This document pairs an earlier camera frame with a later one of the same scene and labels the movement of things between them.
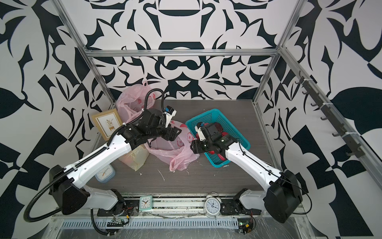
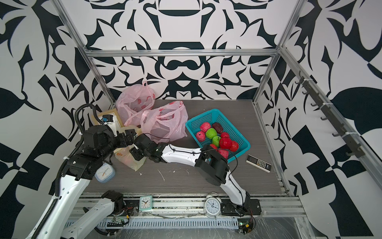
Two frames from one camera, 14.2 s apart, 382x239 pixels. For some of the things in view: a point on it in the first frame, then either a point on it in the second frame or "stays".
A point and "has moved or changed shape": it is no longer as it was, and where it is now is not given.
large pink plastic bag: (131, 100) stays
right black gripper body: (203, 146) → (137, 152)
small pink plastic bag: (177, 154) has moved or changed shape
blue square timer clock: (106, 174) stays
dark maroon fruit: (219, 127) stays
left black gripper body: (167, 134) → (120, 142)
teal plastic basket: (214, 116) stays
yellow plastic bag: (136, 159) stays
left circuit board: (116, 222) stays
